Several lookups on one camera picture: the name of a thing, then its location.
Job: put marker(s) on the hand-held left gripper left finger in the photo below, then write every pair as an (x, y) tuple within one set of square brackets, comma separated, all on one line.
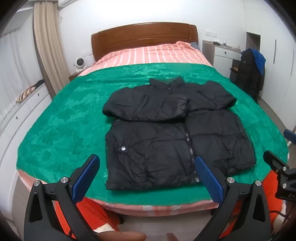
[(84, 176)]

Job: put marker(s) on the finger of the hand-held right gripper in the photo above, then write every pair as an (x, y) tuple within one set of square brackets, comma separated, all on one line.
[(290, 134), (275, 161)]

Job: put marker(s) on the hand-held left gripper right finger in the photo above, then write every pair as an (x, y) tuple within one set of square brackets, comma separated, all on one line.
[(211, 179)]

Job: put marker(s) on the black padded jacket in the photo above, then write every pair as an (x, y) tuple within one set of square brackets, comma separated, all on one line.
[(166, 136)]

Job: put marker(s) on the person's left hand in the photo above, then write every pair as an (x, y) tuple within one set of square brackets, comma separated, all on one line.
[(122, 236)]

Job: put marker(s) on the orange quilted cloth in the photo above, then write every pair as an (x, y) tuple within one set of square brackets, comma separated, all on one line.
[(92, 215)]

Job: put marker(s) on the green patterned blanket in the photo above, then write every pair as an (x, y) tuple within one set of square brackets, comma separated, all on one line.
[(69, 120)]

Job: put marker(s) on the chair with dark coat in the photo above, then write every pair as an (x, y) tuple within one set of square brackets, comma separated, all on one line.
[(248, 71)]

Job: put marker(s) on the white wardrobe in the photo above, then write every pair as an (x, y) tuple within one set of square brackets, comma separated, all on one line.
[(275, 58)]

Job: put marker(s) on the blue garment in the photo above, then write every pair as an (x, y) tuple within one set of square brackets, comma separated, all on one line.
[(260, 61)]

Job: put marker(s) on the white low cabinet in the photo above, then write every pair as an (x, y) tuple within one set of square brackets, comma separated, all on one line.
[(16, 122)]

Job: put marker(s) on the wooden nightstand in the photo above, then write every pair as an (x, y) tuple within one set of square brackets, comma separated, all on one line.
[(74, 75)]

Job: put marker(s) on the white desk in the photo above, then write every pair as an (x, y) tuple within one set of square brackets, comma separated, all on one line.
[(223, 53)]

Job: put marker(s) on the grey pillow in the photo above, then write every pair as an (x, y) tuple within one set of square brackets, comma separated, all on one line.
[(195, 45)]

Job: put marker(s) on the beige curtain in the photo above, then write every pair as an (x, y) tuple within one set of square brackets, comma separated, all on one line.
[(47, 46)]

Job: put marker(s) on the pink striped bed sheet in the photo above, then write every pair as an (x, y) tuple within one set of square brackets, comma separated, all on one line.
[(148, 54)]

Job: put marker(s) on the wooden bed headboard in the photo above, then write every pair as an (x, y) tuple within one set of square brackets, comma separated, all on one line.
[(138, 38)]

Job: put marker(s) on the white air conditioner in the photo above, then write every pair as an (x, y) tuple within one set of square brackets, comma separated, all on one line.
[(67, 2)]

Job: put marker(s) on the white round security camera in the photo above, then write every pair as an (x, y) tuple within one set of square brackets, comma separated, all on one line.
[(79, 63)]

